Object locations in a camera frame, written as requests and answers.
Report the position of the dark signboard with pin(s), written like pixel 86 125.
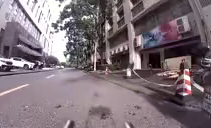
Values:
pixel 209 103

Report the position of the grey building with awnings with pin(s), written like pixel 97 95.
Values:
pixel 21 30

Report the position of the white post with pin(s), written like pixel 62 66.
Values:
pixel 128 72

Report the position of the building with colourful banner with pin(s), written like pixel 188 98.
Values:
pixel 159 33

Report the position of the vehicle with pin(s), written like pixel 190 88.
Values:
pixel 209 61

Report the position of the small red white cone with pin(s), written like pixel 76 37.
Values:
pixel 107 70

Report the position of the robot's own part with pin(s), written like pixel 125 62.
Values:
pixel 67 124
pixel 127 125

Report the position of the raised kerb strip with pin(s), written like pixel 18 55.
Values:
pixel 16 71

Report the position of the white car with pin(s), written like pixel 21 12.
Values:
pixel 22 62
pixel 0 62

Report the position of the row of trees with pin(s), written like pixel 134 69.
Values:
pixel 81 30

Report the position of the red white striped cone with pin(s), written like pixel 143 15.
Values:
pixel 183 83

